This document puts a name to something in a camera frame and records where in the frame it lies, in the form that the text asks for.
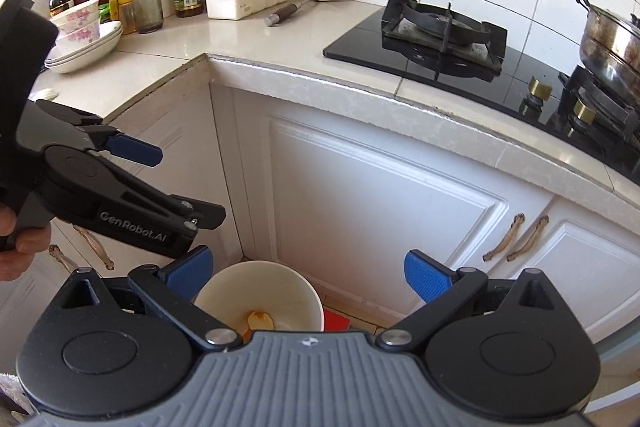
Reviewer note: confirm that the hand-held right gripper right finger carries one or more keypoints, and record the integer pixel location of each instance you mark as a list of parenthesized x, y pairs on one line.
[(425, 279)]

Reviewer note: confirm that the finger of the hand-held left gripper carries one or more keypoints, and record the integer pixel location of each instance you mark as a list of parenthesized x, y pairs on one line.
[(200, 214), (135, 150)]

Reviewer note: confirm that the red plastic object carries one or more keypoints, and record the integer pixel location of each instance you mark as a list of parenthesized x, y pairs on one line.
[(336, 321)]

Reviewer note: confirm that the black glass gas stove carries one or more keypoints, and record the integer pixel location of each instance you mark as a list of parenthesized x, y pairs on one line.
[(500, 77)]

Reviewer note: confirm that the black burner grate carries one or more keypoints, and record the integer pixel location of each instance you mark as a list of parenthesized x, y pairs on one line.
[(600, 107), (440, 32)]

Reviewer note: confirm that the white cabinet door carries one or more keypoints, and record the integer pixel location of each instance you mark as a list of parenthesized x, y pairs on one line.
[(590, 272), (170, 167), (380, 207)]

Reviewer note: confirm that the white plate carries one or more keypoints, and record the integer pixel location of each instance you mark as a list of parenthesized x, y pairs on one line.
[(107, 38), (85, 68), (100, 54)]

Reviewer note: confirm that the white plastic bin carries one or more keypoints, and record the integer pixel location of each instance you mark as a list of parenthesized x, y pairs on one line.
[(260, 287)]

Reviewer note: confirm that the yellow label jar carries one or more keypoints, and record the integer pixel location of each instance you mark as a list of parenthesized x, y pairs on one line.
[(126, 14)]

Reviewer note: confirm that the small white object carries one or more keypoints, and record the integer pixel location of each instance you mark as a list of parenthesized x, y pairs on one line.
[(48, 94)]

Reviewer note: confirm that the person's left hand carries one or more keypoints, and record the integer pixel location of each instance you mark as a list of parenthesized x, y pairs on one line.
[(32, 239)]

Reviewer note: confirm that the steel cooking pot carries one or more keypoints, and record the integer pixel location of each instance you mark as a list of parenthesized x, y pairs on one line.
[(610, 42)]

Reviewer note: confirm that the brass stove knob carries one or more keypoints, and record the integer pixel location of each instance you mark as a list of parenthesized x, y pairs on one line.
[(537, 92), (584, 112)]

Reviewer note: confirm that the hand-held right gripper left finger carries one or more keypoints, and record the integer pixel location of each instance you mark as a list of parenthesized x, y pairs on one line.
[(190, 272)]

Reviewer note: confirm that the orange peel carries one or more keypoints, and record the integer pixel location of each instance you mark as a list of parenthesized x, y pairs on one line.
[(261, 322)]

